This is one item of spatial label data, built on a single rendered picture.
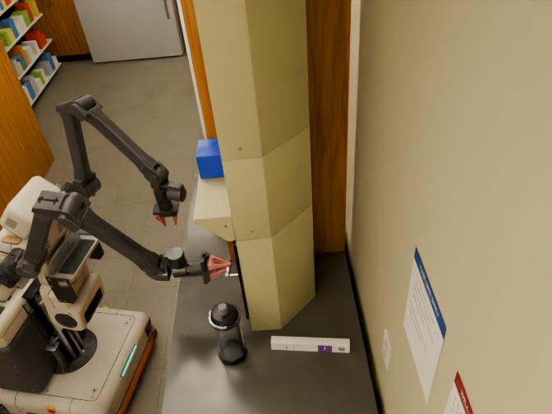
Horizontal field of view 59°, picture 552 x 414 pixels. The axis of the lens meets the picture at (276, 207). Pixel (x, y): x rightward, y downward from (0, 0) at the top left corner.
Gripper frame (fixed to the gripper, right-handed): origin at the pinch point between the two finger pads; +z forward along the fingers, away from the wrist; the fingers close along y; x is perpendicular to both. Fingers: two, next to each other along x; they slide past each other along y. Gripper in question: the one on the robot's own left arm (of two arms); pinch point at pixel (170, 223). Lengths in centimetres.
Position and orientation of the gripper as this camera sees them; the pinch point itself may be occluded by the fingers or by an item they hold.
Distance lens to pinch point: 209.5
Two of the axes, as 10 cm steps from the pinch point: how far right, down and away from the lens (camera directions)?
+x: -0.4, -6.5, 7.6
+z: 0.8, 7.6, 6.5
